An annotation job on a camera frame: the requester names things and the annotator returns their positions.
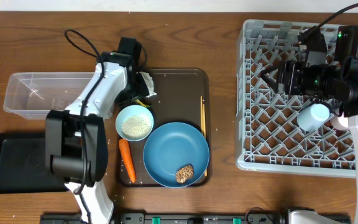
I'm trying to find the brown mushroom piece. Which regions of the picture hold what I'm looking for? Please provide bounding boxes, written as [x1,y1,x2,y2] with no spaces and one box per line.
[175,164,194,184]

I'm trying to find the dark blue plate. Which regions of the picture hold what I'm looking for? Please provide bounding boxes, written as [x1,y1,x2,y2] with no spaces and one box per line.
[143,122,210,188]

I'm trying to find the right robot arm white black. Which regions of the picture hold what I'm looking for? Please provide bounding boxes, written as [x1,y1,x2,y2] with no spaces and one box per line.
[260,3,358,223]

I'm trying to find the light blue small bowl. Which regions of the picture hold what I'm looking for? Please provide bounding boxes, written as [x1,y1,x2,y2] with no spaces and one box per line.
[116,105,154,141]

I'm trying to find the light blue plastic cup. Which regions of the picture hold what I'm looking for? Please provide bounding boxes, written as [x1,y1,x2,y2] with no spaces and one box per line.
[296,104,330,132]

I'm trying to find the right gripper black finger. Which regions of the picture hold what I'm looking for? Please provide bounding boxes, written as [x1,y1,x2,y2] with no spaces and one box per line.
[261,74,278,93]
[260,61,286,77]

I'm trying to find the yellow silver snack wrapper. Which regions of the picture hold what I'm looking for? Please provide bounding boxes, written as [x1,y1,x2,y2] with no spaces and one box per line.
[135,100,150,108]

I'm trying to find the pink plastic cup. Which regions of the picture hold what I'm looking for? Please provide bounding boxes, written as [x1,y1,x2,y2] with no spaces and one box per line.
[330,116,349,131]

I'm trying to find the wooden chopstick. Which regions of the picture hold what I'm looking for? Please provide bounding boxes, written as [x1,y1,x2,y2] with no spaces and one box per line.
[202,104,208,177]
[200,96,206,138]

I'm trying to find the dark brown serving tray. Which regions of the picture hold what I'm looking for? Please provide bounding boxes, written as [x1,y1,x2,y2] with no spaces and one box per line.
[116,68,211,187]

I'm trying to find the orange carrot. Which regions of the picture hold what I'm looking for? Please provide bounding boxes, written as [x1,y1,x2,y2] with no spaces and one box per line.
[119,139,136,183]

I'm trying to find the white rice grains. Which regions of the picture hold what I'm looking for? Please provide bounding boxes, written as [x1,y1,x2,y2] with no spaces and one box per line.
[121,115,152,140]

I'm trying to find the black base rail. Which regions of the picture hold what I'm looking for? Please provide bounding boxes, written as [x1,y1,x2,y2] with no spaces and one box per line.
[39,212,352,224]

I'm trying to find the clear plastic bin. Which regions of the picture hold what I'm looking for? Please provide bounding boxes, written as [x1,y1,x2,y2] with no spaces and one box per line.
[2,72,116,121]

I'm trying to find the black plastic tray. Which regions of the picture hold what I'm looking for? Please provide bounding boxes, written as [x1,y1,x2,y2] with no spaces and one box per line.
[0,133,67,194]

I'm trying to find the grey dishwasher rack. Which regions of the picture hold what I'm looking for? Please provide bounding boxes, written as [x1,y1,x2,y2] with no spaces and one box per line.
[235,20,356,178]

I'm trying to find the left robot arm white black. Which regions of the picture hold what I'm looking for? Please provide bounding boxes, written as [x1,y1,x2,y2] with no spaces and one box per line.
[45,37,149,223]

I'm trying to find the white tissue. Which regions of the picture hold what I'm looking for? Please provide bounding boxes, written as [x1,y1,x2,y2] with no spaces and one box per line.
[140,72,157,98]

